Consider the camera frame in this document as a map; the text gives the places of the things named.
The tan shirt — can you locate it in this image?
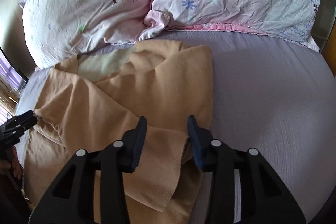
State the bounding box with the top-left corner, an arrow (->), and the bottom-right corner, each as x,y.
24,40 -> 213,223

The person's left hand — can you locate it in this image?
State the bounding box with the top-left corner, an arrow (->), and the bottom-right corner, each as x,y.
0,146 -> 22,180

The black television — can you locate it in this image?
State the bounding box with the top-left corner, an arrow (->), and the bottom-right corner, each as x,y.
1,49 -> 28,92

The grey bed sheet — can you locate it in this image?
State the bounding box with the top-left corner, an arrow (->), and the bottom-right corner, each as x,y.
14,29 -> 336,224

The tree print pillow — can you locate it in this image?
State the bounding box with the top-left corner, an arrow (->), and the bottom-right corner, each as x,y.
23,0 -> 154,69

